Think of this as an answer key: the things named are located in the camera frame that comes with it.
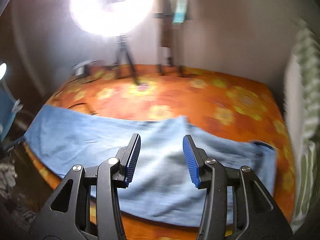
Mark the green white patterned blanket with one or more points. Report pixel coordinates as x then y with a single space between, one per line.
301 106

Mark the tall silver tripod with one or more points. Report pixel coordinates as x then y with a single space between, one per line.
170 36

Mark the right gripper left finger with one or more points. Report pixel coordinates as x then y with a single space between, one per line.
85 204

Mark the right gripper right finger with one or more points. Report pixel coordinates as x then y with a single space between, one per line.
237 204

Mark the white power strip with adapters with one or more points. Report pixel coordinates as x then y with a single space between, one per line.
81 69

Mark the light blue denim pants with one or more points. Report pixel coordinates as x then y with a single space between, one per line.
161 189

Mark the bright ring light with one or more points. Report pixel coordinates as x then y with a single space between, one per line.
109 18

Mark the colourful cloth on tripod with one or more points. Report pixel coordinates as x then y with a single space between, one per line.
179 10

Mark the small black tripod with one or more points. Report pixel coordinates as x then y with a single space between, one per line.
123 51

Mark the orange floral bed sheet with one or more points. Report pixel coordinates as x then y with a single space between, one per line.
223 105

